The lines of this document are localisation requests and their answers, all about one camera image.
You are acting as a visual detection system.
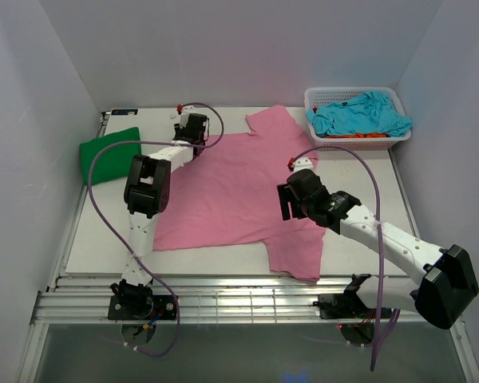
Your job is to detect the pink t shirt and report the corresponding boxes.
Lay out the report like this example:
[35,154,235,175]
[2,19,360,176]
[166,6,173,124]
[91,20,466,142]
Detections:
[152,105,325,281]

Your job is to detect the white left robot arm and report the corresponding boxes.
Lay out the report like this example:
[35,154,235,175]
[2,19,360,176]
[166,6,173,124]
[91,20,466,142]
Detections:
[122,106,315,288]

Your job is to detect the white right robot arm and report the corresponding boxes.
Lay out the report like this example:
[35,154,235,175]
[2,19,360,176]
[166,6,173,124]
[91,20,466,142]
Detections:
[277,169,479,330]

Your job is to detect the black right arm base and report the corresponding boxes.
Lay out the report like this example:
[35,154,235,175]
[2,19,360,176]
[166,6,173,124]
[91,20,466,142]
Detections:
[312,286,376,347]

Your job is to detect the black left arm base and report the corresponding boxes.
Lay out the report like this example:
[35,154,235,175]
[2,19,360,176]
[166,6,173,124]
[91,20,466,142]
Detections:
[106,295,177,346]

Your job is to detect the blue label sticker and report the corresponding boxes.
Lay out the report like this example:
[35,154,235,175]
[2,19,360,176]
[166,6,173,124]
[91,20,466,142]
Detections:
[111,109,138,116]

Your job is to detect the green folded t shirt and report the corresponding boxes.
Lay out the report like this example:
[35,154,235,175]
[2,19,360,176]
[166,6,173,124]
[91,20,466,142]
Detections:
[80,127,141,186]

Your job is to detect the orange t shirt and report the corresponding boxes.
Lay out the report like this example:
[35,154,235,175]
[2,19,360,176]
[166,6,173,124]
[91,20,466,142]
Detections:
[324,132,389,140]

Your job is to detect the white plastic basket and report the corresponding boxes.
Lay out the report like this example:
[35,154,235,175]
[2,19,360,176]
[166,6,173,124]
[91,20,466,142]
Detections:
[304,86,411,150]

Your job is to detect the blue t shirt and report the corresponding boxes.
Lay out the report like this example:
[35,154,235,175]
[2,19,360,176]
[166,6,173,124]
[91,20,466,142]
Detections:
[306,90,413,137]

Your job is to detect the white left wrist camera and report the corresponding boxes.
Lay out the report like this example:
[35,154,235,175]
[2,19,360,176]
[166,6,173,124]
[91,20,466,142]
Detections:
[170,105,192,127]

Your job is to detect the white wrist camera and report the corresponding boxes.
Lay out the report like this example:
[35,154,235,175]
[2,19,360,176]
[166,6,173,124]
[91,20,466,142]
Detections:
[170,105,192,127]
[287,156,315,172]

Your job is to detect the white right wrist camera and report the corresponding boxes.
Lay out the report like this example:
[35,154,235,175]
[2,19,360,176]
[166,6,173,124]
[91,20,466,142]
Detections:
[287,156,315,172]

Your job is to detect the aluminium frame rail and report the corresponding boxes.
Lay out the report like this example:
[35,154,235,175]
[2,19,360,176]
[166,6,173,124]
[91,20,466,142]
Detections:
[35,274,463,325]

